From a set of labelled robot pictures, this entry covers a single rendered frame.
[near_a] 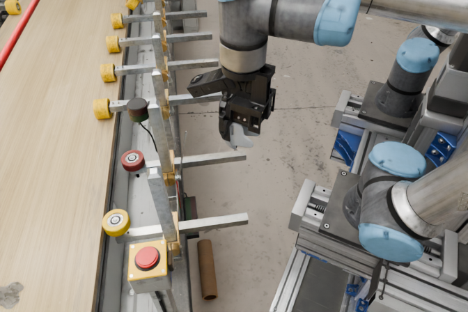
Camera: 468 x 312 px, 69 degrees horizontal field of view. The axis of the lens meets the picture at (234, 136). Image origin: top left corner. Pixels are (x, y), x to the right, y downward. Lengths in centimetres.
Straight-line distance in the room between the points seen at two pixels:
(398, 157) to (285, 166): 163
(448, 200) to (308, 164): 183
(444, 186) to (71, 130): 125
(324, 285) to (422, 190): 116
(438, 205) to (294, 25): 40
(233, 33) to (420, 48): 83
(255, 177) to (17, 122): 142
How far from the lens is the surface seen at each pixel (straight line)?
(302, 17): 48
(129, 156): 129
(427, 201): 69
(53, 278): 112
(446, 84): 97
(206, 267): 192
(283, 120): 273
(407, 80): 124
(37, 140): 149
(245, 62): 53
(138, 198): 152
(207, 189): 227
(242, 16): 49
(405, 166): 81
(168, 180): 125
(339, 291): 180
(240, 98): 60
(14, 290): 114
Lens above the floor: 183
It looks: 45 degrees down
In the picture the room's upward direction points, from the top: straight up
